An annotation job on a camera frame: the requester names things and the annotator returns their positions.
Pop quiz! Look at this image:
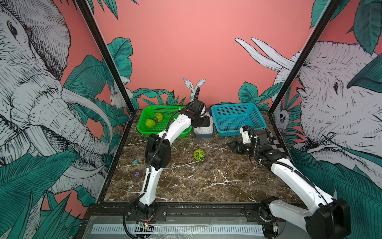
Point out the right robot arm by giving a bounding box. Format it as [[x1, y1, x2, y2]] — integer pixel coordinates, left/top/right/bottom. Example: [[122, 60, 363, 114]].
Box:
[[229, 125, 351, 239]]

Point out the black frame post right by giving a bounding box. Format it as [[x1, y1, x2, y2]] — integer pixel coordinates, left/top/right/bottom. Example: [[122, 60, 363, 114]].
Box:
[[268, 0, 341, 114]]

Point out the checkerboard calibration board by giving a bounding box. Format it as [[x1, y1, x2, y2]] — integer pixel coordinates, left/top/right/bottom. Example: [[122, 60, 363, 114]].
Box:
[[262, 130, 291, 161]]

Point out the custard apple with dark spots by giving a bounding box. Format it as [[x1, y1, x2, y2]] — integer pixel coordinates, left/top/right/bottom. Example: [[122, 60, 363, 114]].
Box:
[[193, 149, 206, 161]]

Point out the black frame post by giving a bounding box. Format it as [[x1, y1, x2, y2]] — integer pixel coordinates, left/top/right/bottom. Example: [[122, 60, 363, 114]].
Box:
[[75, 0, 135, 113], [268, 0, 341, 114]]

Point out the white slotted cable duct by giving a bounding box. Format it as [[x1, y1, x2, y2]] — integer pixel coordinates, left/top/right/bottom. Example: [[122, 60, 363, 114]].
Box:
[[90, 224, 264, 236]]

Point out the custard apple green upper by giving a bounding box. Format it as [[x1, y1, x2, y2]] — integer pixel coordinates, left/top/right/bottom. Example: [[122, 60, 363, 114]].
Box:
[[153, 113, 164, 122]]

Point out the green plastic basket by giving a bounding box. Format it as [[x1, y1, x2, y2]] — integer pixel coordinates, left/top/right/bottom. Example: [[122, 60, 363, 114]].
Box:
[[137, 105, 192, 138]]

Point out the grey bin of foam nets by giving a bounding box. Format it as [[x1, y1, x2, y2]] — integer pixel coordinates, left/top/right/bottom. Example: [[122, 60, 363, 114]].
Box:
[[193, 109, 216, 139]]

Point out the black frame post left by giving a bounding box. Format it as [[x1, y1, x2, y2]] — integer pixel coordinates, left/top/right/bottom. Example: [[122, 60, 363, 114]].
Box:
[[75, 0, 135, 113]]

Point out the black front frame rail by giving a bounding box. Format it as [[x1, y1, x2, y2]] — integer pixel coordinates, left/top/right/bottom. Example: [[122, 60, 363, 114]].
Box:
[[86, 201, 324, 223]]

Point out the custard apple green lower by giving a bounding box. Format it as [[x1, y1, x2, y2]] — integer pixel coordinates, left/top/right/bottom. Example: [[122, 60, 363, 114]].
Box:
[[145, 119, 156, 128]]

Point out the teal plastic basket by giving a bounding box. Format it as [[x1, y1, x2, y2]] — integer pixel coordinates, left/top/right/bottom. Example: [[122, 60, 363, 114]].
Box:
[[211, 103, 267, 137]]

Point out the custard apple green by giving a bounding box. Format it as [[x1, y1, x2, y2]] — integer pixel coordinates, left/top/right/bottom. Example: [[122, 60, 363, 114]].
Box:
[[153, 113, 164, 122], [145, 119, 156, 128]]

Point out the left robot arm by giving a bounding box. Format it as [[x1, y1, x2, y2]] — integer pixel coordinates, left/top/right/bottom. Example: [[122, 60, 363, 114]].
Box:
[[126, 88, 210, 222]]

